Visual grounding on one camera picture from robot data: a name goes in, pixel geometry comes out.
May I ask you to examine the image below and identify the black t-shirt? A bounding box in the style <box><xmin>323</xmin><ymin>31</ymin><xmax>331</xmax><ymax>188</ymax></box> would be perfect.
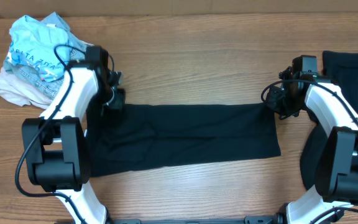
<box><xmin>86</xmin><ymin>101</ymin><xmax>281</xmax><ymax>177</ymax></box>

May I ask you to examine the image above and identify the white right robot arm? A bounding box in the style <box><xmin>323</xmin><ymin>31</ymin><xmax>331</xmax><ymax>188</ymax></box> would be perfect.
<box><xmin>244</xmin><ymin>55</ymin><xmax>358</xmax><ymax>224</ymax></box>

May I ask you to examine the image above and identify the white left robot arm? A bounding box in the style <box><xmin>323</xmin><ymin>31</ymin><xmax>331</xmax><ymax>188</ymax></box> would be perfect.
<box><xmin>14</xmin><ymin>45</ymin><xmax>126</xmax><ymax>223</ymax></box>

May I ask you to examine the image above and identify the black folded garment pile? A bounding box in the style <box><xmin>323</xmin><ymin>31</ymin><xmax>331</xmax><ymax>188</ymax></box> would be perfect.
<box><xmin>300</xmin><ymin>50</ymin><xmax>358</xmax><ymax>190</ymax></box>

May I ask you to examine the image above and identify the light blue printed shirt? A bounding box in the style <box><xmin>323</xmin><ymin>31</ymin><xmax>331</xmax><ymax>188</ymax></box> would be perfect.
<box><xmin>7</xmin><ymin>12</ymin><xmax>73</xmax><ymax>82</ymax></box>

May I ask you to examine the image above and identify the white cloth garment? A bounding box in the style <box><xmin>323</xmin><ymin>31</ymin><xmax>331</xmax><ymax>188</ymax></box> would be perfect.
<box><xmin>0</xmin><ymin>67</ymin><xmax>52</xmax><ymax>110</ymax></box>

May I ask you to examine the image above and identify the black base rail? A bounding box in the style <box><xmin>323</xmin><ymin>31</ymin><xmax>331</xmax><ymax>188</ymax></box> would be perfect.
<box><xmin>106</xmin><ymin>214</ymin><xmax>286</xmax><ymax>224</ymax></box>

